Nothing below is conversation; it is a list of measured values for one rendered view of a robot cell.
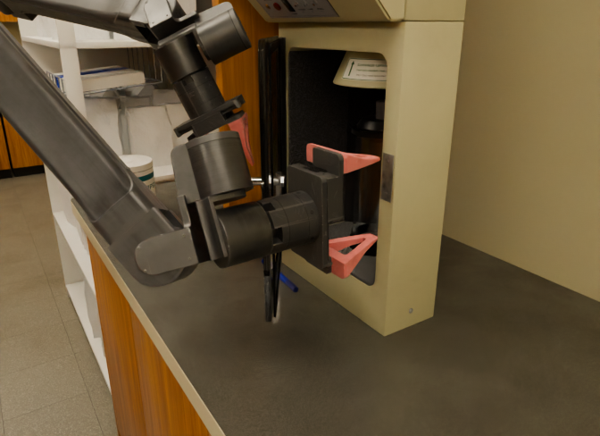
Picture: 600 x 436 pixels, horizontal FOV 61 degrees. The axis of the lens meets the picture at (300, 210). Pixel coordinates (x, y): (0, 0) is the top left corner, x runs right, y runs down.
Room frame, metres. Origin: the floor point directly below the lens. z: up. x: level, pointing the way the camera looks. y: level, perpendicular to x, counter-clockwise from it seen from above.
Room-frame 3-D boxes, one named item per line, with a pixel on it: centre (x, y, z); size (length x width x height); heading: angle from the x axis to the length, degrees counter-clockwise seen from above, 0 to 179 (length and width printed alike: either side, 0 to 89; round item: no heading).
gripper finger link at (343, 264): (0.53, -0.05, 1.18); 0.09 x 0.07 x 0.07; 123
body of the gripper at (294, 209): (0.50, 0.01, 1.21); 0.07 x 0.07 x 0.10; 33
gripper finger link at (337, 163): (0.53, -0.05, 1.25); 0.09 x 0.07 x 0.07; 123
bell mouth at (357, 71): (0.86, -0.14, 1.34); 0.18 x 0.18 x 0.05
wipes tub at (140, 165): (1.23, 0.44, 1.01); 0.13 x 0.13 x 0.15
